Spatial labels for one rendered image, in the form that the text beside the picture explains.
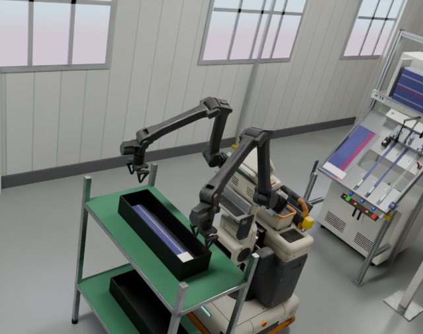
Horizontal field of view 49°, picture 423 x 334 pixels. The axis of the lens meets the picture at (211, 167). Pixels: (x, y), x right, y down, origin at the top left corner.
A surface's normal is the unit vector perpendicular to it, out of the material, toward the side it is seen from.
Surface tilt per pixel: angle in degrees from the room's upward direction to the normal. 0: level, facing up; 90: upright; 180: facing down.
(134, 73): 90
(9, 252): 0
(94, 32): 90
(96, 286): 0
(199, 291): 0
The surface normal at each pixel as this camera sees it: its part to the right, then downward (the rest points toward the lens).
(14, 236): 0.21, -0.85
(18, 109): 0.60, 0.50
